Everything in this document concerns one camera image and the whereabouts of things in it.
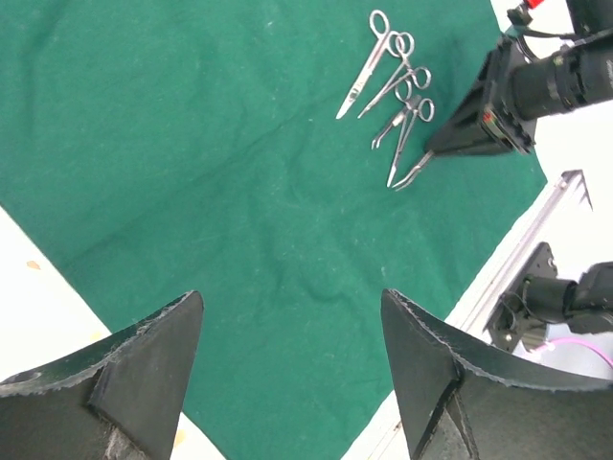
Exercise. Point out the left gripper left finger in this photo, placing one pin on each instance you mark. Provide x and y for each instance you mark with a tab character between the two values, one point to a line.
118	398

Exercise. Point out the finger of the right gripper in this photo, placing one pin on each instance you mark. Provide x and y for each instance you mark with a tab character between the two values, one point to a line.
464	132

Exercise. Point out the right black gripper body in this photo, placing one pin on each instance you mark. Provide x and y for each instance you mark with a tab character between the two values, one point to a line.
524	90

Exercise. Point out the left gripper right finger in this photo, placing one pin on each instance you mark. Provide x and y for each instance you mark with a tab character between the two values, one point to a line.
460	398

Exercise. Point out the long steel scissors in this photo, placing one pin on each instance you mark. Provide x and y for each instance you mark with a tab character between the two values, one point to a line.
416	108

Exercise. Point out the curved steel forceps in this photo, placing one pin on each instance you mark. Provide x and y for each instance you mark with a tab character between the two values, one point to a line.
403	92

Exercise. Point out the green surgical drape cloth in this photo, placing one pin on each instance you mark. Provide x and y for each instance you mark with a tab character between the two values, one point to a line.
150	148

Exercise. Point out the top steel scissors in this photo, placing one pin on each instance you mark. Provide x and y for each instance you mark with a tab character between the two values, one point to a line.
380	26

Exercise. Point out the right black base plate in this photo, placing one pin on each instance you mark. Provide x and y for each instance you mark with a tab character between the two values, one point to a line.
511	322

